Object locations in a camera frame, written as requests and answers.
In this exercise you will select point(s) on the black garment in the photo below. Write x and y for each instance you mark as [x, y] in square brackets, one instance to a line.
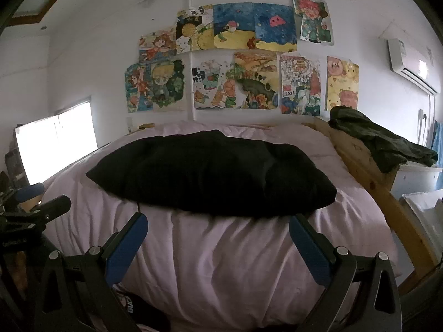
[214, 173]

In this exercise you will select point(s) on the group of colourful wall drawings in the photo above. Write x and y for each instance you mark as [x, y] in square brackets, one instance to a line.
[242, 58]

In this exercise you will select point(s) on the white wall pipe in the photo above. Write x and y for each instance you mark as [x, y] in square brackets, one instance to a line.
[190, 76]

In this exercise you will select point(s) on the person's black printed top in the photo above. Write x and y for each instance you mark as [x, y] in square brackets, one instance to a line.
[138, 309]

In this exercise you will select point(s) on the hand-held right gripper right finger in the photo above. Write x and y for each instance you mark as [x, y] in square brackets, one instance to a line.
[311, 253]

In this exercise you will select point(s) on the pale pink blanket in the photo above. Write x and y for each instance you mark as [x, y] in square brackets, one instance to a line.
[214, 259]

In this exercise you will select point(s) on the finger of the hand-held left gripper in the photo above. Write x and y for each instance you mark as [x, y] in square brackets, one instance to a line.
[52, 208]
[30, 193]

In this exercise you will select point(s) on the white air conditioner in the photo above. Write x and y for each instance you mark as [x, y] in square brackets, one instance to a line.
[408, 62]

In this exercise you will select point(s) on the bright window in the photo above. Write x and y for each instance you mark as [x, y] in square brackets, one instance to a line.
[55, 145]

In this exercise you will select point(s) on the white cabinet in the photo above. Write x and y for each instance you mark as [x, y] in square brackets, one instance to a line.
[418, 179]

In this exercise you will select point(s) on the dark green garment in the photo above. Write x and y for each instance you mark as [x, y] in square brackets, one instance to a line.
[377, 138]

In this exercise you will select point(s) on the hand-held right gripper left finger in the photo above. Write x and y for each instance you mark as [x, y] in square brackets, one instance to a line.
[127, 249]

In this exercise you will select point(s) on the blue cloth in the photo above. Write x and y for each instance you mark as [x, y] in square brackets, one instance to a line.
[438, 136]

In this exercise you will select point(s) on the wall socket with plug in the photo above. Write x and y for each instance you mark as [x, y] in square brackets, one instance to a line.
[422, 117]

